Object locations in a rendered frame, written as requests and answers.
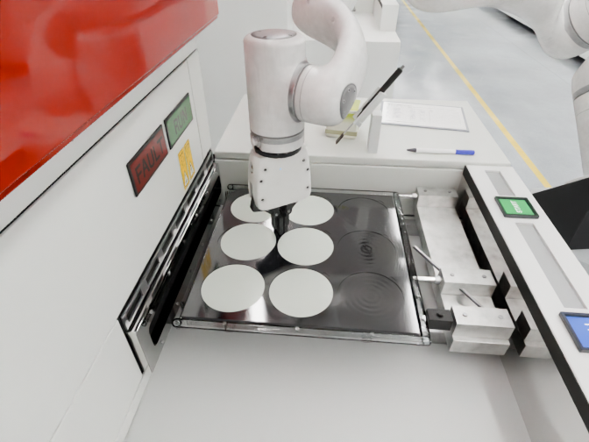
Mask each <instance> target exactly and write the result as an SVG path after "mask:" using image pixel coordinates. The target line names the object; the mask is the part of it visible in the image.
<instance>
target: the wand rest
mask: <svg viewBox="0 0 589 442"><path fill-rule="evenodd" d="M380 88H381V87H380V86H379V87H378V88H377V89H376V90H375V91H374V92H373V93H372V94H371V95H370V96H369V98H368V99H367V100H366V101H365V102H364V104H363V105H362V106H361V107H360V108H359V109H358V111H357V112H356V113H355V114H354V115H353V118H354V119H356V120H355V121H354V122H353V124H355V125H357V126H358V127H360V126H361V125H362V123H363V122H364V121H365V120H366V119H367V117H368V116H369V115H370V114H371V119H370V126H369V133H368V140H367V153H377V152H378V145H379V139H380V127H381V122H382V113H381V110H374V109H375V108H376V107H377V106H378V105H379V104H380V103H381V101H382V100H383V99H384V98H385V97H386V96H387V93H386V92H385V93H383V92H380V93H379V94H378V95H377V96H376V97H375V98H374V99H373V100H372V101H371V102H370V103H369V105H368V106H367V107H366V108H365V109H364V110H363V112H362V113H361V114H360V115H359V116H358V117H357V115H358V114H359V113H360V112H361V111H362V109H363V107H364V106H365V105H366V104H367V103H368V100H369V99H371V98H372V97H373V96H374V95H375V93H376V92H377V91H378V90H379V89H380Z"/></svg>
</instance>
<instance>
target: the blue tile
mask: <svg viewBox="0 0 589 442"><path fill-rule="evenodd" d="M567 319H568V321H569V322H570V324H571V327H572V328H573V330H574V331H575V333H576V334H577V336H578V339H579V340H580V342H581V344H582V346H583V347H589V317H567Z"/></svg>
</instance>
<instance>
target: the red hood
mask: <svg viewBox="0 0 589 442"><path fill-rule="evenodd" d="M218 14H219V11H218V3H217V0H0V202H1V201H2V200H3V199H4V198H5V197H7V196H8V195H9V194H10V193H11V192H12V191H13V190H14V189H15V188H17V187H18V186H19V185H20V184H21V183H23V182H24V181H25V180H26V179H27V178H29V177H30V176H31V175H32V174H34V173H35V172H36V171H37V170H38V169H39V168H41V167H42V166H43V165H44V164H46V163H47V162H48V161H49V160H51V159H52V158H53V157H54V155H55V154H57V153H58V152H59V151H60V150H62V149H63V148H64V147H65V146H66V145H68V144H69V143H70V142H71V141H72V140H74V139H75V138H76V137H77V136H78V135H80V134H81V133H82V132H83V131H85V130H86V129H87V128H88V127H89V126H91V125H92V124H93V123H94V122H95V121H96V120H97V119H98V118H99V117H101V116H102V115H103V114H104V113H105V112H106V111H108V110H109V109H110V108H111V107H113V106H114V105H115V104H116V103H118V102H119V101H120V100H121V99H122V98H123V97H125V96H126V95H127V94H128V93H130V92H131V91H132V90H133V89H134V88H136V87H137V86H138V85H139V84H140V83H141V82H142V81H144V79H145V78H147V77H148V76H149V75H150V74H152V73H153V72H154V71H155V70H156V69H158V68H159V67H160V66H161V65H162V64H164V63H165V62H166V61H167V60H169V59H170V58H171V57H172V56H173V55H174V54H176V53H177V52H178V51H179V50H181V49H182V48H183V47H184V46H185V45H187V43H188V42H189V41H190V40H192V39H193V38H194V37H195V36H197V35H198V34H199V33H200V32H201V31H203V30H204V29H205V28H206V27H207V26H209V25H210V24H211V23H212V22H213V21H215V20H216V19H217V15H218Z"/></svg>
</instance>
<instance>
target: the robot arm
mask: <svg viewBox="0 0 589 442"><path fill-rule="evenodd" d="M357 1H358V0H294V1H293V4H292V18H293V21H294V23H295V25H296V26H297V28H298V29H299V30H300V31H302V32H303V33H304V34H306V35H307V36H309V37H310V38H312V39H315V40H317V41H319V42H321V43H323V44H324V45H326V46H328V47H329V48H331V49H332V50H334V51H335V53H334V55H333V57H332V59H331V60H330V62H328V63H327V64H325V65H322V66H317V65H312V64H309V63H308V61H307V58H306V38H305V37H304V35H302V34H301V33H299V32H296V31H292V30H288V29H264V30H258V31H255V32H250V33H248V34H247V35H246V36H245V37H244V40H243V42H244V54H245V76H246V87H247V99H248V111H249V122H250V130H251V133H250V136H251V143H252V145H253V146H252V147H251V151H250V157H249V165H248V189H249V195H250V198H251V199H252V200H251V205H250V208H251V209H252V211H253V212H259V211H265V212H267V213H269V214H271V224H272V227H273V228H274V229H276V231H277V232H278V233H279V234H280V235H281V234H282V233H283V232H285V233H286V232H287V226H288V225H289V214H290V213H291V212H292V209H293V207H294V206H295V205H296V203H297V202H298V201H301V200H303V199H305V198H307V197H308V196H309V195H310V192H311V175H310V165H309V155H308V149H307V146H306V144H305V143H304V129H305V127H304V125H305V122H306V123H310V124H314V125H321V126H335V125H339V124H340V123H341V122H343V120H344V119H345V118H346V116H347V115H348V114H349V112H350V110H351V107H352V106H353V104H354V102H355V100H356V98H357V96H358V93H359V91H360V89H361V86H362V84H363V81H364V79H365V74H366V70H367V62H368V60H367V49H366V43H365V37H364V33H363V31H362V29H361V26H360V24H359V22H358V20H357V19H356V17H355V15H354V14H353V13H352V10H353V8H354V6H355V5H356V3H357ZM407 1H408V3H409V4H410V5H412V6H413V7H414V8H416V9H417V10H420V11H426V12H432V13H442V12H450V11H458V10H463V9H469V8H474V7H493V8H496V9H499V10H502V11H505V12H508V13H511V14H513V15H516V16H517V17H519V18H521V19H523V20H524V21H525V22H527V23H528V24H529V25H530V26H531V27H532V29H533V30H534V32H535V34H536V37H537V39H538V42H539V44H540V46H541V48H542V50H543V51H544V52H545V53H546V54H547V55H549V57H552V58H554V59H560V60H562V59H569V58H572V57H575V56H578V55H580V54H582V53H585V52H587V51H589V0H567V1H565V0H407ZM571 94H572V101H573V107H574V113H575V118H576V125H577V132H578V143H579V150H580V156H581V162H582V168H583V175H584V176H581V177H579V178H575V179H572V180H569V181H568V182H566V183H570V182H575V181H578V180H581V179H585V178H587V177H589V56H588V57H587V59H586V60H585V61H584V62H583V64H582V65H581V66H580V67H579V68H578V70H577V71H576V73H575V74H574V76H573V77H572V79H571ZM566 183H565V184H566Z"/></svg>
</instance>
